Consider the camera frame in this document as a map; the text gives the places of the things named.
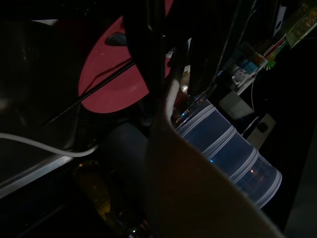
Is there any yellow green mesh bag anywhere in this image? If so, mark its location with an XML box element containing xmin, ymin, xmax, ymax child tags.
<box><xmin>284</xmin><ymin>0</ymin><xmax>317</xmax><ymax>48</ymax></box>

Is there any stainless steel kitchen sink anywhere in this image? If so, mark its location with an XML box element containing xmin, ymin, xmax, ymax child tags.
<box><xmin>0</xmin><ymin>19</ymin><xmax>100</xmax><ymax>199</ymax></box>

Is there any white power strip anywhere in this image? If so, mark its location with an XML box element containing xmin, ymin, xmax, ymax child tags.
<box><xmin>247</xmin><ymin>113</ymin><xmax>277</xmax><ymax>151</ymax></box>

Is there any clear stacked plastic container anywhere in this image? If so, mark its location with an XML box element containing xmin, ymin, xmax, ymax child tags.
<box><xmin>173</xmin><ymin>98</ymin><xmax>283</xmax><ymax>209</ymax></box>

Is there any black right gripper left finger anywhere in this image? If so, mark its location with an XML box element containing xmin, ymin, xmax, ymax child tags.
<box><xmin>123</xmin><ymin>0</ymin><xmax>174</xmax><ymax>93</ymax></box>

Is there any white plastic box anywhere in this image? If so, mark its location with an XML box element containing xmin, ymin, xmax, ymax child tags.
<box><xmin>219</xmin><ymin>90</ymin><xmax>255</xmax><ymax>120</ymax></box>

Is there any yellow oil bottle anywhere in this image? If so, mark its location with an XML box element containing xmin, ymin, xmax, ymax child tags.
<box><xmin>71</xmin><ymin>160</ymin><xmax>114</xmax><ymax>224</ymax></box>

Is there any white flexible hose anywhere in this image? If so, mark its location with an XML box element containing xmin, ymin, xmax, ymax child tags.
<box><xmin>0</xmin><ymin>132</ymin><xmax>100</xmax><ymax>158</ymax></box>

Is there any black chopstick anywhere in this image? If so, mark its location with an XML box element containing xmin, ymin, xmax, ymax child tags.
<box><xmin>79</xmin><ymin>58</ymin><xmax>134</xmax><ymax>97</ymax></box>
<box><xmin>41</xmin><ymin>61</ymin><xmax>136</xmax><ymax>126</ymax></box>

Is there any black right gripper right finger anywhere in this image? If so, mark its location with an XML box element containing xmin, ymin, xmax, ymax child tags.
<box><xmin>189</xmin><ymin>0</ymin><xmax>256</xmax><ymax>98</ymax></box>

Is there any pink plastic plate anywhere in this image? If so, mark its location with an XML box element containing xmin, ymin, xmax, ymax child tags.
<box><xmin>78</xmin><ymin>14</ymin><xmax>175</xmax><ymax>115</ymax></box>

